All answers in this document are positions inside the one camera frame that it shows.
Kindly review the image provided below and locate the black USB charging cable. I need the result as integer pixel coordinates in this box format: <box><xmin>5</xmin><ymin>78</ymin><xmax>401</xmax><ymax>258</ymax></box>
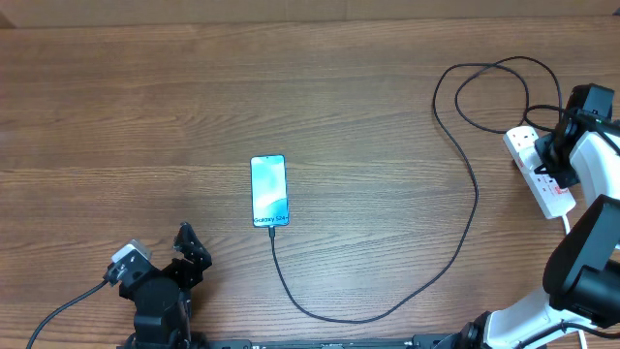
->
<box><xmin>267</xmin><ymin>55</ymin><xmax>566</xmax><ymax>326</ymax></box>

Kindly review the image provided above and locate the Samsung Galaxy smartphone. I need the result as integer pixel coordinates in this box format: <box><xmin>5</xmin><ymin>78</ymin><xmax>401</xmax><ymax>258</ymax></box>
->
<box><xmin>250</xmin><ymin>154</ymin><xmax>290</xmax><ymax>228</ymax></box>

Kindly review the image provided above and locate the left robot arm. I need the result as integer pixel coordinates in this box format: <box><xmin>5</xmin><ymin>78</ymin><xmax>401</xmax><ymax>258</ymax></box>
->
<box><xmin>107</xmin><ymin>222</ymin><xmax>212</xmax><ymax>348</ymax></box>

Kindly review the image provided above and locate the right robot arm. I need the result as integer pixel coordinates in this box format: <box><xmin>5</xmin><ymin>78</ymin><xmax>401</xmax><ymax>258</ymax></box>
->
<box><xmin>436</xmin><ymin>83</ymin><xmax>619</xmax><ymax>348</ymax></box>

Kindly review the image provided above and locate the white charger adapter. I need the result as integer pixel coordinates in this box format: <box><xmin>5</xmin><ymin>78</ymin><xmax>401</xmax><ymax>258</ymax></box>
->
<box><xmin>517</xmin><ymin>145</ymin><xmax>542</xmax><ymax>173</ymax></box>

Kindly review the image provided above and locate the white power strip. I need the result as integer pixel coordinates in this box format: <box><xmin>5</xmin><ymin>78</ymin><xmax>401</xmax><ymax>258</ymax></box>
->
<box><xmin>503</xmin><ymin>126</ymin><xmax>576</xmax><ymax>219</ymax></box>

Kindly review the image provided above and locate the brown cardboard backdrop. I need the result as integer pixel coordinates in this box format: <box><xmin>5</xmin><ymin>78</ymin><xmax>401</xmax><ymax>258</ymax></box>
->
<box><xmin>1</xmin><ymin>0</ymin><xmax>619</xmax><ymax>29</ymax></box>

